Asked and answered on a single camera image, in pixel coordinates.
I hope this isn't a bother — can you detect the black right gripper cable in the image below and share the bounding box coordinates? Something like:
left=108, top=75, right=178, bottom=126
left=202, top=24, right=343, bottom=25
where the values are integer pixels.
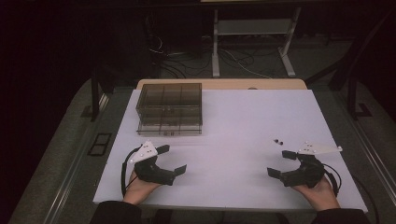
left=321, top=162, right=381, bottom=224

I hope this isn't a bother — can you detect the black metal stand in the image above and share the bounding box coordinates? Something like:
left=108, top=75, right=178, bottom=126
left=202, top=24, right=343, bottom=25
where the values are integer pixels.
left=81, top=63, right=110, bottom=122
left=304, top=8, right=396, bottom=121

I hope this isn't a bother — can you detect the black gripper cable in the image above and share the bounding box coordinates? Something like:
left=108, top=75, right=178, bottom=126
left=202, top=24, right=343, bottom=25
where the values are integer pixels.
left=321, top=162, right=381, bottom=224
left=120, top=147, right=142, bottom=198

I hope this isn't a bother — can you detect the person's left hand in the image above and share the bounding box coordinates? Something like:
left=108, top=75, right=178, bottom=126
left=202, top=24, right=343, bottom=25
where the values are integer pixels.
left=122, top=170, right=163, bottom=206

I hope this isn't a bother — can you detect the transparent brown drawer box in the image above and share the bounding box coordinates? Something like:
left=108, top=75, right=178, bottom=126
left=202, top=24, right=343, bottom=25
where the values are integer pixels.
left=135, top=82, right=204, bottom=137

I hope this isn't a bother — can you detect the white table mat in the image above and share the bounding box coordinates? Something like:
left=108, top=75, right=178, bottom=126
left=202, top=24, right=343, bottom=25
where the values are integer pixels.
left=92, top=89, right=369, bottom=213

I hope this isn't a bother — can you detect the person's right hand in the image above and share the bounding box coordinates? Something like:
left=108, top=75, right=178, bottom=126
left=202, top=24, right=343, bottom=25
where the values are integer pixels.
left=292, top=176, right=341, bottom=212

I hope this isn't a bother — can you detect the white metal stand frame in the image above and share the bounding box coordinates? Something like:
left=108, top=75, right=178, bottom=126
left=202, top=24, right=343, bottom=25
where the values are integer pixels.
left=211, top=7, right=302, bottom=78

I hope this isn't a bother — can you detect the black floor socket frame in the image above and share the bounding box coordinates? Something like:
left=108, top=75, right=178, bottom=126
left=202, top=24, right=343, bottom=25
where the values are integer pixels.
left=87, top=133, right=113, bottom=157

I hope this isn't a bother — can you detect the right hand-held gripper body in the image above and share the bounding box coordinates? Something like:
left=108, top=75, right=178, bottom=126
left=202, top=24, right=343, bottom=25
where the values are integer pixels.
left=279, top=142, right=344, bottom=189

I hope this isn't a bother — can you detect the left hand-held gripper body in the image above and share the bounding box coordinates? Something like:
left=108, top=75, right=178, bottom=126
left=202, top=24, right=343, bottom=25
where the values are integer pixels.
left=129, top=140, right=176, bottom=187

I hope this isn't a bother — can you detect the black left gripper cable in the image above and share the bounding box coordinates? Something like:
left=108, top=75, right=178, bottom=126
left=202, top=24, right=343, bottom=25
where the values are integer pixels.
left=120, top=147, right=142, bottom=198

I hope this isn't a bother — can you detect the tangle of floor cables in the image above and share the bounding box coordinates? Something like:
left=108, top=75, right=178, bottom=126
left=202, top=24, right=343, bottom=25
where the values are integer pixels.
left=148, top=32, right=281, bottom=79

